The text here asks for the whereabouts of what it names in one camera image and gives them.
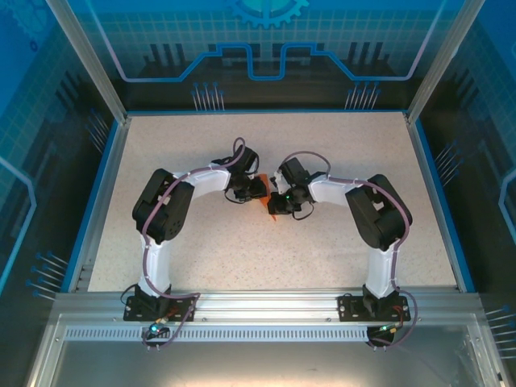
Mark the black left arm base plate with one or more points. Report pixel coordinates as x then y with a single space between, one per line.
181 308

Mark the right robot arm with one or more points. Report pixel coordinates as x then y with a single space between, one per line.
379 213

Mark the aluminium side rail blue trim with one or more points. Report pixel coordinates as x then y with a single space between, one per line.
102 201
434 201

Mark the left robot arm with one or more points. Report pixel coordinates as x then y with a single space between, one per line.
165 209

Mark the aluminium enclosure post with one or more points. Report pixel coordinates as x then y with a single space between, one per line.
439 64
93 64

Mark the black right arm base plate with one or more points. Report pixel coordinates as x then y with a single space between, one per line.
348 308

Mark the metal sheet panel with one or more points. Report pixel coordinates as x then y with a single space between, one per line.
258 364

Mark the aluminium rail beam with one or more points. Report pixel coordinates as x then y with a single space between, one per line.
262 302

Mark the orange paper sheet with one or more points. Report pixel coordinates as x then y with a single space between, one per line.
273 217

